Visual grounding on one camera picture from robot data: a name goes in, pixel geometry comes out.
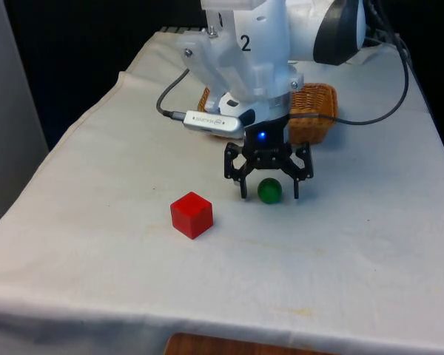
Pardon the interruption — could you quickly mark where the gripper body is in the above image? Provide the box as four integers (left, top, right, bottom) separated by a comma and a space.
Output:
243, 113, 292, 155

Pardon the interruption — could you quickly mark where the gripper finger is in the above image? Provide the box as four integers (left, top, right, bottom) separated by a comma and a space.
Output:
223, 141, 260, 200
277, 141, 315, 200

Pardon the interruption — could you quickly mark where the black cable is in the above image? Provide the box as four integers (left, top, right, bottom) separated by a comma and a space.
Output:
289, 0, 411, 126

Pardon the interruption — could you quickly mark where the red cube block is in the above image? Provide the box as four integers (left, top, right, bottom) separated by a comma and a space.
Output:
169, 191, 215, 240

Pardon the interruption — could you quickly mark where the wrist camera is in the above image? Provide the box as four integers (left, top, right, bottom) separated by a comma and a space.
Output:
181, 109, 244, 139

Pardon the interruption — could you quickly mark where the green ball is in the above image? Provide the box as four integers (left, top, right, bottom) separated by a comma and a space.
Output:
257, 177, 283, 205

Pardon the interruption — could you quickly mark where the wicker basket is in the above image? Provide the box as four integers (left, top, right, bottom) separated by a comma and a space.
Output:
197, 83, 340, 145

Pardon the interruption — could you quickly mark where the grey cable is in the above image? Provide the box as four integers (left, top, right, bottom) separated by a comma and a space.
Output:
155, 67, 191, 121

